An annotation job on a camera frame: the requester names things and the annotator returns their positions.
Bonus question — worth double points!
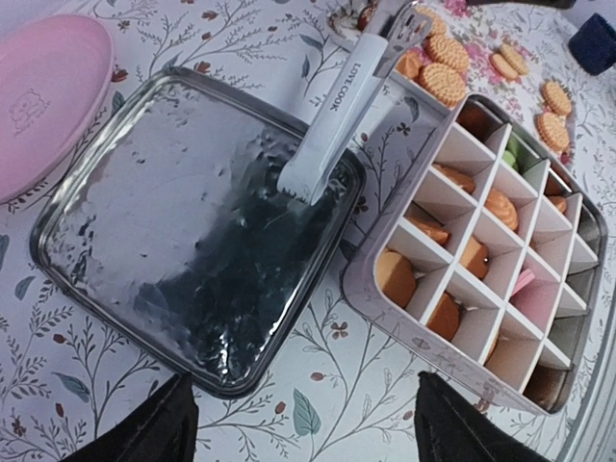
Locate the dark blue mug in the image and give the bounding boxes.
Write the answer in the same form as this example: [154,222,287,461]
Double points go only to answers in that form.
[568,13,615,76]

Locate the silver tin lid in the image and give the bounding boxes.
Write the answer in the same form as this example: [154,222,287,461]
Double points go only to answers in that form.
[30,67,366,398]

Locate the green sandwich cookie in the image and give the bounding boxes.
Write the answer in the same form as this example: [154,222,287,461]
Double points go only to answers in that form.
[502,137,521,172]

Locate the small swirl butter cookie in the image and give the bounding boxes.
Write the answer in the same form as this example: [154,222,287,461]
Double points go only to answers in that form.
[396,50,424,80]

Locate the floral cookie tray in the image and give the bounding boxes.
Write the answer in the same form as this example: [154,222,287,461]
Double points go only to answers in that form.
[326,0,598,155]

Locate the chocolate sprinkle donut cookie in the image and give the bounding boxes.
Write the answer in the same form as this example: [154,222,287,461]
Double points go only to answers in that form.
[357,1,377,31]

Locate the pink plate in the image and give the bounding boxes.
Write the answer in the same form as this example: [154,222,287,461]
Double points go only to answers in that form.
[1,14,115,202]

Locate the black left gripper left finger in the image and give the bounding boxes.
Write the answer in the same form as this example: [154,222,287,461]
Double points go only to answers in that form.
[64,373,198,462]

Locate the metal tongs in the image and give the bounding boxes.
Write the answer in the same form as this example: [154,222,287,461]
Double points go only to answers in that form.
[277,1,432,205]

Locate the pink divided cookie tin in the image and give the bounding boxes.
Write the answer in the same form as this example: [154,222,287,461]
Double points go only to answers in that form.
[343,94,608,415]

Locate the round cracker cookie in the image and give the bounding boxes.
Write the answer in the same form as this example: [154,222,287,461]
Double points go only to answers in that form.
[424,35,470,73]
[419,63,467,108]

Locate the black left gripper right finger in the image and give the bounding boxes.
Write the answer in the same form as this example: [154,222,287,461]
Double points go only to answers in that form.
[414,372,545,462]

